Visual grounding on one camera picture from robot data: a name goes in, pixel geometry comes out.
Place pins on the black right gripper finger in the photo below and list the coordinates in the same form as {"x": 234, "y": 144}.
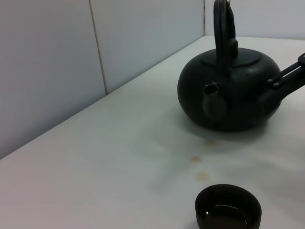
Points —
{"x": 270, "y": 102}

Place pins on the black round teapot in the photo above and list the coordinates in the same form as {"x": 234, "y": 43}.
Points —
{"x": 238, "y": 95}

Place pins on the dark brown teacup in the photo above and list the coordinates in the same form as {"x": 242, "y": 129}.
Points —
{"x": 207, "y": 205}

